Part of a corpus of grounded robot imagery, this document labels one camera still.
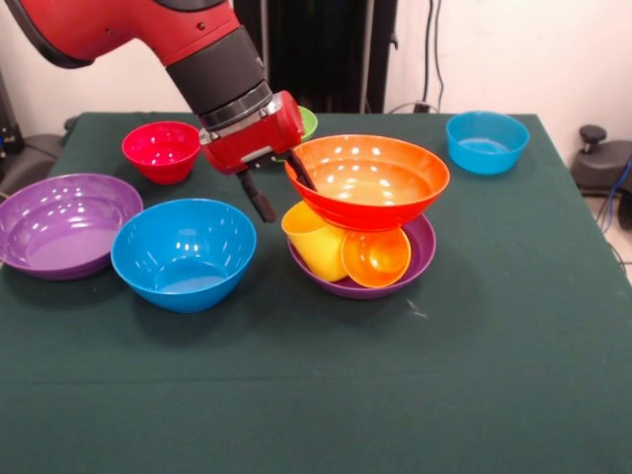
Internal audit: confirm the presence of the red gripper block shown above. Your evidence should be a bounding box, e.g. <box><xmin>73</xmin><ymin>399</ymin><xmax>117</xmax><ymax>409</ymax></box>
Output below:
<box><xmin>198</xmin><ymin>90</ymin><xmax>319</xmax><ymax>224</ymax></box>

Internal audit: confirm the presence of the yellow smooth cup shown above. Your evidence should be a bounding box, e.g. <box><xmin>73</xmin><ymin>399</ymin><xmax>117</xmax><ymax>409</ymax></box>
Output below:
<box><xmin>280</xmin><ymin>200</ymin><xmax>350</xmax><ymax>283</ymax></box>

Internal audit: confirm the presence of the orange large bowl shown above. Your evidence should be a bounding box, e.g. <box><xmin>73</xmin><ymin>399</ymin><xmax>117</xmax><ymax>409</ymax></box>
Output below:
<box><xmin>284</xmin><ymin>133</ymin><xmax>451</xmax><ymax>233</ymax></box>

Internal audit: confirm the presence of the orange stepped cup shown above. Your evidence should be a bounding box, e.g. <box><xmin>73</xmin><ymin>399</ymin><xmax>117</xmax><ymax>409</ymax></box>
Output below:
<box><xmin>341</xmin><ymin>227</ymin><xmax>413</xmax><ymax>289</ymax></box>

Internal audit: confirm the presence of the blue large bowl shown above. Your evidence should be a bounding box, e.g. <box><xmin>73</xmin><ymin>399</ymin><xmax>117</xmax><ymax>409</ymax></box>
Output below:
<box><xmin>110</xmin><ymin>198</ymin><xmax>258</xmax><ymax>315</ymax></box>

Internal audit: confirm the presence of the green small bowl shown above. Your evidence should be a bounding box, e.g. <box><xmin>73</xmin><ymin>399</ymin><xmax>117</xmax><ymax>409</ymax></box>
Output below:
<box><xmin>274</xmin><ymin>106</ymin><xmax>319</xmax><ymax>164</ymax></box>

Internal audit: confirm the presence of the pink-red small bowl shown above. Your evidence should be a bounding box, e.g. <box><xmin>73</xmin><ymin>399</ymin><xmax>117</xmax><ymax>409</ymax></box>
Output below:
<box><xmin>121</xmin><ymin>120</ymin><xmax>202</xmax><ymax>186</ymax></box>

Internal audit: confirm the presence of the black column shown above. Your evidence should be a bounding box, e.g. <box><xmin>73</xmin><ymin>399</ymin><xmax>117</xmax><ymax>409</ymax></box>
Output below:
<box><xmin>231</xmin><ymin>0</ymin><xmax>399</xmax><ymax>114</ymax></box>

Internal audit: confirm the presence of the dark green tablecloth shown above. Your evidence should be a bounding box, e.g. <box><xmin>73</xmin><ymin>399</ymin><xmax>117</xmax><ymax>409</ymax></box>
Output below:
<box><xmin>0</xmin><ymin>111</ymin><xmax>632</xmax><ymax>474</ymax></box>

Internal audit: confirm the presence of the blue small bowl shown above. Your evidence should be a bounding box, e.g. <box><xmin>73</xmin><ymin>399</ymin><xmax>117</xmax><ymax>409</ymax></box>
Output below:
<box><xmin>445</xmin><ymin>111</ymin><xmax>530</xmax><ymax>176</ymax></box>

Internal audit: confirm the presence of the black equipment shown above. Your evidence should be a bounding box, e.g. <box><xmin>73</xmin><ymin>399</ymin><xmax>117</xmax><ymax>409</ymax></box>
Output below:
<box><xmin>0</xmin><ymin>68</ymin><xmax>24</xmax><ymax>159</ymax></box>

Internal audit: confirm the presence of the thin black cable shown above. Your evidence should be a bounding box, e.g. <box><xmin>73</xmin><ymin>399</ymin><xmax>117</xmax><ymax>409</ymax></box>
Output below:
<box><xmin>423</xmin><ymin>0</ymin><xmax>445</xmax><ymax>114</ymax></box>

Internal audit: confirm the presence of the blue cable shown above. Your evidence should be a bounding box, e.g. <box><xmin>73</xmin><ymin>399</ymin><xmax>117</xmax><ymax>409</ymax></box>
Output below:
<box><xmin>609</xmin><ymin>157</ymin><xmax>632</xmax><ymax>218</ymax></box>

